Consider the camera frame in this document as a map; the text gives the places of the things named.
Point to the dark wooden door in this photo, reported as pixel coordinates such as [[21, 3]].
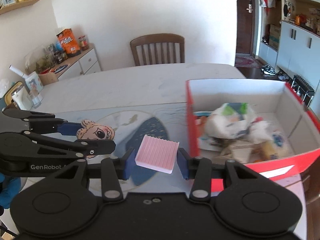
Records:
[[246, 26]]

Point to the grey wall cabinet unit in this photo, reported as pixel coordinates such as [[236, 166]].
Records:
[[290, 38]]

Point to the brown wooden chair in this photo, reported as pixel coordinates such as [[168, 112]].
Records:
[[158, 49]]

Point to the wooden wall shelf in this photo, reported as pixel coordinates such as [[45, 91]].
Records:
[[16, 6]]

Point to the white side cabinet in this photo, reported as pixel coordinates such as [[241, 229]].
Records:
[[85, 63]]

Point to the silver foil snack pouch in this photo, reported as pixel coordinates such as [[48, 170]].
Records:
[[238, 150]]

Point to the tissue pack white green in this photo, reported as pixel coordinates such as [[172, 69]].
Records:
[[230, 121]]

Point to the white thermos cup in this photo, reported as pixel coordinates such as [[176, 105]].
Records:
[[20, 97]]

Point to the blue gloved hand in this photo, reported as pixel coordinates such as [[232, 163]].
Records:
[[10, 188]]

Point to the red cardboard box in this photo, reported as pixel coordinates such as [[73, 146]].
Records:
[[273, 101]]

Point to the white blue snack packet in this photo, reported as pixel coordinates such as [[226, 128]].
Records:
[[204, 141]]

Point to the black shoe rack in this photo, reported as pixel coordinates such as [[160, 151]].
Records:
[[303, 89]]

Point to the red lid jar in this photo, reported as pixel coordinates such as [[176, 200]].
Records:
[[84, 45]]

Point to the illustrated white cup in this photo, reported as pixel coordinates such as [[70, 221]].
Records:
[[33, 82]]

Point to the bread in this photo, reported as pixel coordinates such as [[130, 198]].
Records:
[[276, 148]]

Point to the cartoon face sticker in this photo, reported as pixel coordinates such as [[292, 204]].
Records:
[[93, 131]]

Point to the clear drinking glass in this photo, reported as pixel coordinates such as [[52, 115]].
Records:
[[35, 98]]

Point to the orange snack bag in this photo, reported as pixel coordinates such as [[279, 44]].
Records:
[[69, 43]]

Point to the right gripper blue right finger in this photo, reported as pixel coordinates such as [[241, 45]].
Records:
[[183, 160]]

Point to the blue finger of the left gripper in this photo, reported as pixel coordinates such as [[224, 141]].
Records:
[[69, 128]]

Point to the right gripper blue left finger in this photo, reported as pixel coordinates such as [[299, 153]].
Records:
[[128, 163]]

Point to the white paper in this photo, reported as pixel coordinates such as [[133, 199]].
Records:
[[260, 132]]

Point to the pink ridged eraser block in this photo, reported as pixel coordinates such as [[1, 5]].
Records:
[[157, 154]]

